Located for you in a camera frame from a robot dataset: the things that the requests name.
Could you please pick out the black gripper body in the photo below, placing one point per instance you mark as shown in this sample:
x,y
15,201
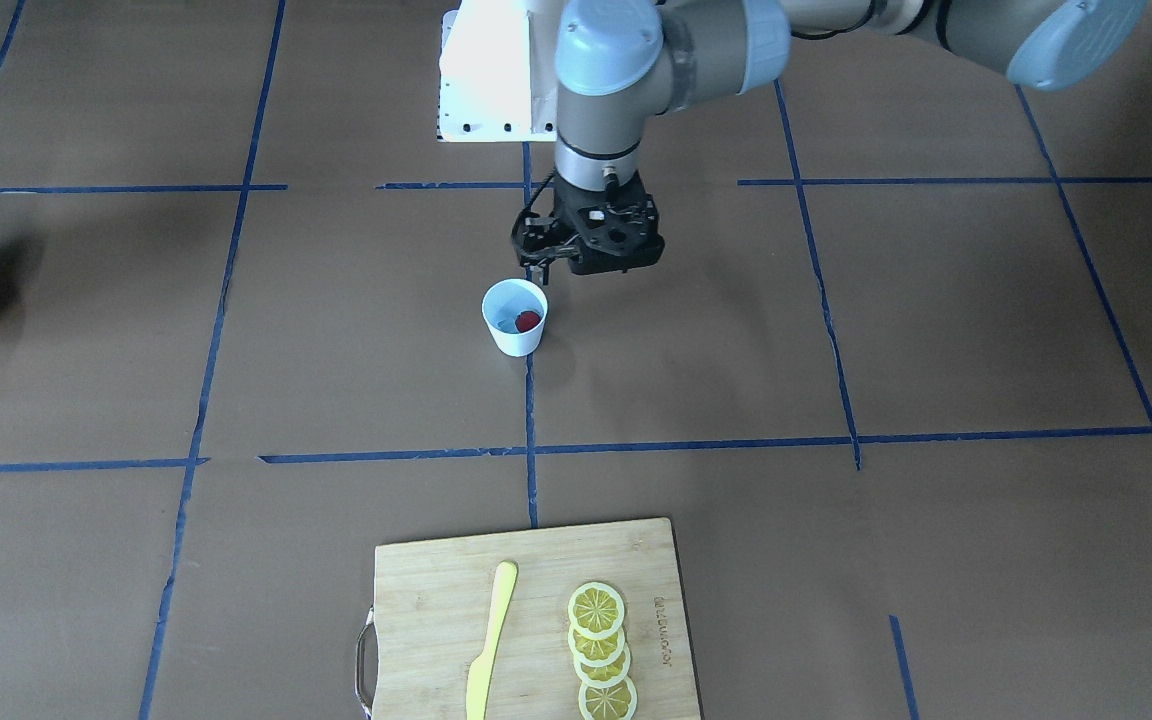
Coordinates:
x,y
533,238

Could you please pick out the red strawberry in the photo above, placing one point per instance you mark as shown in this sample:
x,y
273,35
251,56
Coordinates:
x,y
529,320

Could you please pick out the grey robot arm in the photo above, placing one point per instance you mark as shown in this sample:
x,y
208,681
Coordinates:
x,y
618,63

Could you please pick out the light blue plastic cup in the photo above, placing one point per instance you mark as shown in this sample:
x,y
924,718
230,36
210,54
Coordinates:
x,y
515,312

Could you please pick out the wooden cutting board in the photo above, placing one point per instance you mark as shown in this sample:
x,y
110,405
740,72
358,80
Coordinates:
x,y
428,619

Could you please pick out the lemon slice one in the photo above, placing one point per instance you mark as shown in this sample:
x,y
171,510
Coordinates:
x,y
596,610

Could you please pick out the lemon slice two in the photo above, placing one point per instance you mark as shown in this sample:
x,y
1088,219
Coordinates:
x,y
597,652

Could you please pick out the yellow plastic knife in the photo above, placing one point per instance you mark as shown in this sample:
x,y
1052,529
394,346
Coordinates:
x,y
480,671

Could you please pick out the lemon slice three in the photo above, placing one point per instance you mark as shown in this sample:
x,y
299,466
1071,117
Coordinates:
x,y
603,676

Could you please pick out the lemon slice four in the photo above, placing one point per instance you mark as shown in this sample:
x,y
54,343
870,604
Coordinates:
x,y
616,701

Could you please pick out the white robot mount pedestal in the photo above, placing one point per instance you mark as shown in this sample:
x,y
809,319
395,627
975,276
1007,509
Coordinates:
x,y
497,76

